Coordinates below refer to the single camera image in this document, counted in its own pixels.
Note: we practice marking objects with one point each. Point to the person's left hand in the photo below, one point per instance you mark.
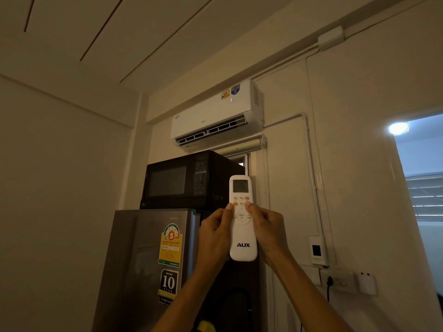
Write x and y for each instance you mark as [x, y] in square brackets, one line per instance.
[213, 238]

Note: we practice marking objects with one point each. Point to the person's right hand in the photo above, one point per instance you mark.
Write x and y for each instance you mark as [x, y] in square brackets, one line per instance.
[268, 235]

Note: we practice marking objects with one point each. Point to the person's right thumb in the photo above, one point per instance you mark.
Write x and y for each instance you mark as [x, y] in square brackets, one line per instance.
[252, 212]

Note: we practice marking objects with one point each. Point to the person's left thumb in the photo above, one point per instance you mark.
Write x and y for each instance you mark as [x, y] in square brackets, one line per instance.
[228, 214]

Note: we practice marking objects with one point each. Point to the white air conditioner remote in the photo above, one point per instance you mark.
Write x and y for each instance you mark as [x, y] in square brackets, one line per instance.
[241, 231]

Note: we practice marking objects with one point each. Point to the person's right forearm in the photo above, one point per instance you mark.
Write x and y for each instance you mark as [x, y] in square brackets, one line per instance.
[304, 295]

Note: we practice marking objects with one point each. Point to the person's left forearm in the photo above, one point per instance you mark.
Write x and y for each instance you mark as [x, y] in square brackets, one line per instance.
[187, 297]

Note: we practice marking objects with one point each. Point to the black microwave oven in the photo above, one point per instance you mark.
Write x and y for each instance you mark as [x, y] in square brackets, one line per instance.
[187, 181]

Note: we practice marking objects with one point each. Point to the yellow green energy label sticker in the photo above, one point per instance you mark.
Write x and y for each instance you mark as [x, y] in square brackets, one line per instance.
[170, 245]

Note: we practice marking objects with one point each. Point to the rolled window blind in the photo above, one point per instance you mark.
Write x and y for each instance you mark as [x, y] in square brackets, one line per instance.
[240, 145]

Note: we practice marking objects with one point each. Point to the black warranty sticker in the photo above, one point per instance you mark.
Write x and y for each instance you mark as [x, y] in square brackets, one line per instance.
[168, 286]

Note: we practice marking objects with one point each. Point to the silver refrigerator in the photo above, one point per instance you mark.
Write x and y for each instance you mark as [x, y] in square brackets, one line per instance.
[145, 269]

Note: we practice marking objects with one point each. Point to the round ceiling lamp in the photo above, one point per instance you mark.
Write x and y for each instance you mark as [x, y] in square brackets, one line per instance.
[398, 128]

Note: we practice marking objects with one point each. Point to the louvered glass window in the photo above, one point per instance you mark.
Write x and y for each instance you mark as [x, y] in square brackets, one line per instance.
[426, 197]

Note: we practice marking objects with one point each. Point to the white junction box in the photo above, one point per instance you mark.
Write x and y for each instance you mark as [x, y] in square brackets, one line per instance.
[330, 37]

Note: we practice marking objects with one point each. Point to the white wall conduit pipe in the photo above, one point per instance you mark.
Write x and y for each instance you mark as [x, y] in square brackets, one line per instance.
[311, 169]

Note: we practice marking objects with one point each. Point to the white breaker switch box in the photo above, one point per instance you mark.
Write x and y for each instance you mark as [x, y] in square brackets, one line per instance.
[317, 250]

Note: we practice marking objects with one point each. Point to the white wall plate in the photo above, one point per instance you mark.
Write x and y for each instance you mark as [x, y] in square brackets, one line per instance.
[311, 274]

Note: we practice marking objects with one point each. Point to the white wall air conditioner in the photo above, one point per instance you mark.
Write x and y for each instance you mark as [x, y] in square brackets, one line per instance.
[216, 114]

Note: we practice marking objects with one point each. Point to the white wall power socket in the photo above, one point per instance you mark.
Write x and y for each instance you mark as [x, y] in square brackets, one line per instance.
[339, 280]

